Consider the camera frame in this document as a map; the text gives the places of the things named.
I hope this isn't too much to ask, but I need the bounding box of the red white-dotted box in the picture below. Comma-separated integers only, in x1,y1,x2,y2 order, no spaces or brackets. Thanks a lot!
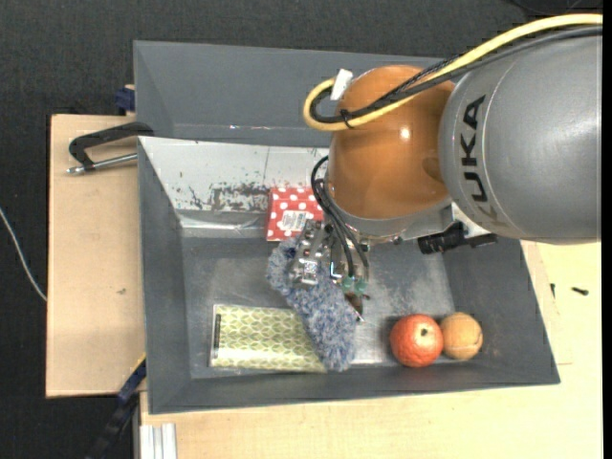
264,186,327,243

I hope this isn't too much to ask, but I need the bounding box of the tan ball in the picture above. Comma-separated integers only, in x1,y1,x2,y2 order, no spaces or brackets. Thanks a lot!
439,311,485,361

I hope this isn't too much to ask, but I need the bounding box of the grey metal bin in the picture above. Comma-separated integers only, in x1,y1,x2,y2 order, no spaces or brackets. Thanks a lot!
132,39,561,415

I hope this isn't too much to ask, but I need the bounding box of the black cylinder on white bracket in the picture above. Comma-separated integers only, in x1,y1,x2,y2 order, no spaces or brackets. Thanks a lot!
417,217,499,256

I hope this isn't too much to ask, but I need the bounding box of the green patterned packet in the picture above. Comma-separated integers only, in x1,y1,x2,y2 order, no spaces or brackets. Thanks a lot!
208,303,329,374

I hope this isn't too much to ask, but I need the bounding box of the blue fuzzy cloth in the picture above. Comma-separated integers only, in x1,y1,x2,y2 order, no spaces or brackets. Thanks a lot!
265,236,361,374

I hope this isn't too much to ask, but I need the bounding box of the pale brown flat board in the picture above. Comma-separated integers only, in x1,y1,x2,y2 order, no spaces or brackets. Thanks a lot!
45,112,147,399

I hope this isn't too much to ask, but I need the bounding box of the orange fruit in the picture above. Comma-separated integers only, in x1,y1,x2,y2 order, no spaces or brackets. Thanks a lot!
388,313,445,369

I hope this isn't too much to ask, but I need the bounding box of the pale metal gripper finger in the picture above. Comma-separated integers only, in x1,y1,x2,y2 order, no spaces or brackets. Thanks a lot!
296,255,321,288
345,293,367,325

